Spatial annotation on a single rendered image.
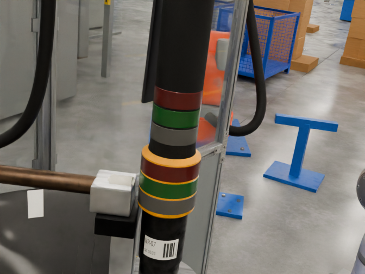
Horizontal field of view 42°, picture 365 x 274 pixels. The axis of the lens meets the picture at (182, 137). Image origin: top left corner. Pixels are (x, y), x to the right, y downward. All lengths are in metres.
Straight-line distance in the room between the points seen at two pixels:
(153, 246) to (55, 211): 0.21
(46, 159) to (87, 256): 0.72
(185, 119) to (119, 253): 0.12
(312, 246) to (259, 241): 0.35
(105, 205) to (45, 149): 0.87
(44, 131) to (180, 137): 0.89
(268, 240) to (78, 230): 2.73
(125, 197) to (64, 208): 0.21
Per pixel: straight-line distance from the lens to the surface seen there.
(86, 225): 0.54
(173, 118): 0.32
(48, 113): 1.20
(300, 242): 3.29
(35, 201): 0.55
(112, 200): 0.35
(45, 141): 1.21
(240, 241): 3.15
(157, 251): 0.36
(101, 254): 0.53
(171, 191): 0.33
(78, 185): 0.36
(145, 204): 0.34
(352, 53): 9.73
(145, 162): 0.33
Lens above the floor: 1.70
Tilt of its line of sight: 22 degrees down
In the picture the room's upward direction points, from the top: 7 degrees clockwise
